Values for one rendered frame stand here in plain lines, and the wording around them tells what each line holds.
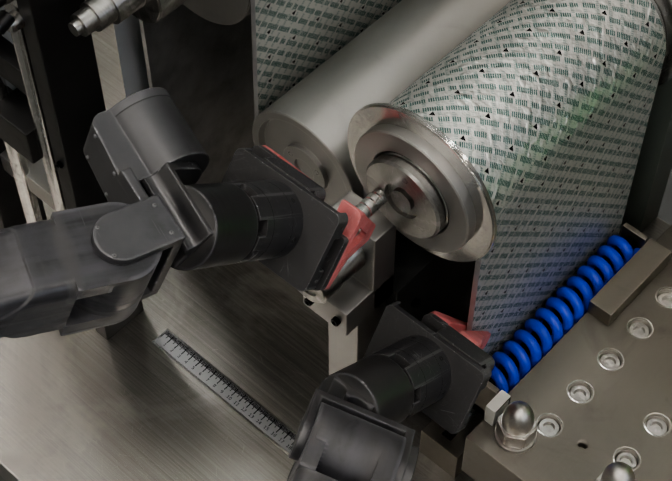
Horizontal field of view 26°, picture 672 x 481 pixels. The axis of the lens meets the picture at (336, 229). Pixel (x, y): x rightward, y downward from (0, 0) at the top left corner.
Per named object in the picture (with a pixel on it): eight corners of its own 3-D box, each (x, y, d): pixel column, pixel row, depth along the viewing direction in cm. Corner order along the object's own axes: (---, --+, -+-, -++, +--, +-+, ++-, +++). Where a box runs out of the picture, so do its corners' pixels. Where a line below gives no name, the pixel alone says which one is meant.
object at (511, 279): (459, 381, 128) (475, 259, 114) (616, 224, 139) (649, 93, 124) (464, 385, 128) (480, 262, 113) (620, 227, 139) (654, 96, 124)
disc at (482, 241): (343, 191, 121) (349, 71, 109) (347, 188, 121) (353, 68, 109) (482, 294, 115) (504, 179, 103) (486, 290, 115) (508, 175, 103)
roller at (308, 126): (254, 178, 130) (248, 86, 120) (438, 27, 141) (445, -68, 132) (354, 251, 125) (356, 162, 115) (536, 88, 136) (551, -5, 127)
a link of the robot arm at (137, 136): (85, 327, 97) (110, 267, 90) (4, 189, 100) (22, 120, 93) (232, 263, 103) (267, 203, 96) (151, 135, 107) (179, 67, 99)
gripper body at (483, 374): (466, 429, 119) (417, 460, 113) (372, 357, 123) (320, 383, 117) (497, 368, 115) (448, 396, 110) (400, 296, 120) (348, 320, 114)
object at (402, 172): (449, 251, 111) (380, 227, 116) (465, 235, 112) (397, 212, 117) (422, 173, 106) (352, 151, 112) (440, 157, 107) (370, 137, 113)
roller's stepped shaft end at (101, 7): (62, 34, 112) (55, 4, 110) (119, -6, 115) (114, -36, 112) (90, 55, 111) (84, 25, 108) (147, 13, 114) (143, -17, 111)
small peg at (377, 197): (360, 225, 112) (348, 211, 112) (384, 204, 113) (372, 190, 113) (366, 220, 111) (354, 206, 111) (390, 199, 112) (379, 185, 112)
